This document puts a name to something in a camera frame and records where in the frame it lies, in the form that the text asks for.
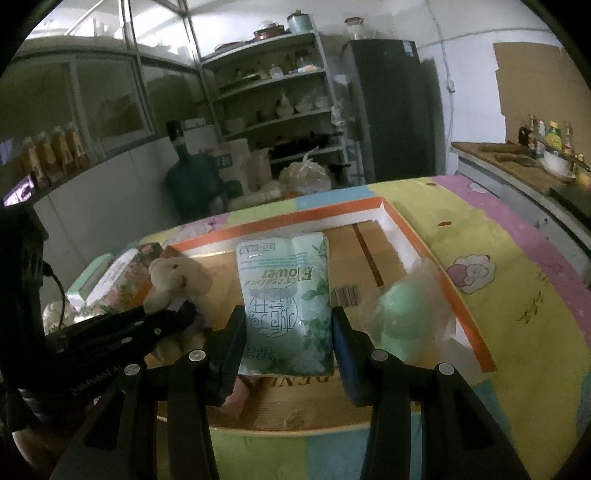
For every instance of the plastic bag of food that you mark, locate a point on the plastic bag of food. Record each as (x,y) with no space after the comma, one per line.
(304,177)

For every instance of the green ball in plastic bag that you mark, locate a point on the green ball in plastic bag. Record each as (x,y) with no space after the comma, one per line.
(401,318)

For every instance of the wooden top counter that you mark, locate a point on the wooden top counter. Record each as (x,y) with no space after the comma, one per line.
(508,184)

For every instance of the green floral tissue box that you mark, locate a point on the green floral tissue box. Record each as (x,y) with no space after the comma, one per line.
(111,281)

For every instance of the teal pot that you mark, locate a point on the teal pot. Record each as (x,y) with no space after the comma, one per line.
(301,22)

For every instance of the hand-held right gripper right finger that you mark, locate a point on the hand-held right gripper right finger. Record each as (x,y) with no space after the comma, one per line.
(344,364)

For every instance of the aluminium frame glass partition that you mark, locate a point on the aluminium frame glass partition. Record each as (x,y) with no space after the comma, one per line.
(106,101)

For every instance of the group of condiment bottles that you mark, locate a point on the group of condiment bottles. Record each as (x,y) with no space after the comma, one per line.
(551,136)

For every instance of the grey metal shelf rack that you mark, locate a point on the grey metal shelf rack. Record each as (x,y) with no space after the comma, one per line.
(323,92)

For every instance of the pink soft cloth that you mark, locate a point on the pink soft cloth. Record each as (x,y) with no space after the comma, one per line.
(236,397)

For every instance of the cardboard sheet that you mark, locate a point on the cardboard sheet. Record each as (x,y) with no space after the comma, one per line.
(535,87)

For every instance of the blue water jug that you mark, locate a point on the blue water jug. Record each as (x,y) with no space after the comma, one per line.
(194,180)

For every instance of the white bowl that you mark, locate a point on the white bowl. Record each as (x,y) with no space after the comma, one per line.
(557,162)

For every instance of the pastel printed blanket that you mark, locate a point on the pastel printed blanket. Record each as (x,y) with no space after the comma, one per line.
(531,323)

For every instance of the person's left forearm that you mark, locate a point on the person's left forearm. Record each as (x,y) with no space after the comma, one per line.
(51,438)

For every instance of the red pan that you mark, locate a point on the red pan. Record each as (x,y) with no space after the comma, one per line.
(270,31)

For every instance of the beige teddy bear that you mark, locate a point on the beige teddy bear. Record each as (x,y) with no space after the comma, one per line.
(173,277)

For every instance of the floral plastic pouch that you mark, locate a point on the floral plastic pouch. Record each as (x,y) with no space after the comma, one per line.
(57,316)

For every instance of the glass jar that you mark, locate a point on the glass jar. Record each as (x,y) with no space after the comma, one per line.
(359,28)

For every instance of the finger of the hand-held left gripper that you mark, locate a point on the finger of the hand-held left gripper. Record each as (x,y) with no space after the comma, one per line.
(115,348)
(152,316)

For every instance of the orange edged cardboard box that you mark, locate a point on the orange edged cardboard box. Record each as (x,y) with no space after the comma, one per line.
(369,258)

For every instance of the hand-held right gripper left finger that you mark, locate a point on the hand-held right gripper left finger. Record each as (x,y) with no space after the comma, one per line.
(229,360)

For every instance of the green floral tissue pack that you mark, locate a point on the green floral tissue pack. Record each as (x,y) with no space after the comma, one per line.
(286,295)

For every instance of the white carton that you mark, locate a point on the white carton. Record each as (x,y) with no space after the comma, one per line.
(235,159)

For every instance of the black refrigerator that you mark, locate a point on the black refrigerator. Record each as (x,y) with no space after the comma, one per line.
(392,110)

